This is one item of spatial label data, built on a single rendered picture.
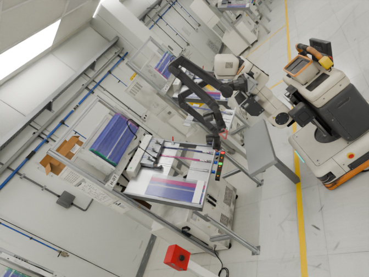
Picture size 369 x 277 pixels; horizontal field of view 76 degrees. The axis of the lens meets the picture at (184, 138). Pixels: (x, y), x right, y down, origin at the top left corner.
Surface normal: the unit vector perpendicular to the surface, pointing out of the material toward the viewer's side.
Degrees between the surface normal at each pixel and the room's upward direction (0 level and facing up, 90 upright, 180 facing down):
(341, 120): 90
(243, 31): 90
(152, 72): 90
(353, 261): 0
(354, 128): 90
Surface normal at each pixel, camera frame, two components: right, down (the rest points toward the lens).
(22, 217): 0.61, -0.42
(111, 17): -0.26, 0.69
